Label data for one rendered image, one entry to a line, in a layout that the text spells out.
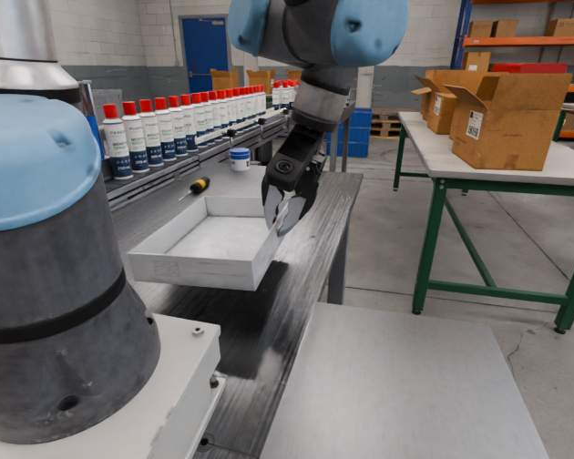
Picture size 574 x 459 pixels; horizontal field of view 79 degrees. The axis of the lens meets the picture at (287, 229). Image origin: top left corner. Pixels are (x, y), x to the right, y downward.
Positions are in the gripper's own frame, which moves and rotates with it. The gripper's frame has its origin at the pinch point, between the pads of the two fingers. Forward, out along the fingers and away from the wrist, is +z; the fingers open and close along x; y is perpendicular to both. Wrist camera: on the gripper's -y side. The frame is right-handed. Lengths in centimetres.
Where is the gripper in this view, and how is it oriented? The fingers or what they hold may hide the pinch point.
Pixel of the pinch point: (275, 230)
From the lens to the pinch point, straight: 61.5
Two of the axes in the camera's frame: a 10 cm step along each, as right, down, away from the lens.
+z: -2.8, 8.4, 4.6
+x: -9.2, -3.7, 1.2
